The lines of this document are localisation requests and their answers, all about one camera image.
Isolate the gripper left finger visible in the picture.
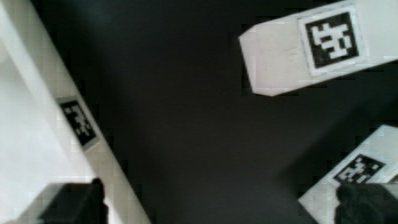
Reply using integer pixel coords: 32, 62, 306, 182
39, 179, 108, 224

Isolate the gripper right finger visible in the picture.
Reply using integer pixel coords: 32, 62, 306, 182
334, 183, 398, 224

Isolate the white square tabletop part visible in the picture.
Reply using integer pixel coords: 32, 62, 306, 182
0, 0, 151, 224

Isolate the white leg far left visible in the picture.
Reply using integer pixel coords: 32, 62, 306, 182
299, 125, 398, 224

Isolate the white leg lying left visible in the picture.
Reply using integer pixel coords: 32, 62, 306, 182
240, 0, 398, 96

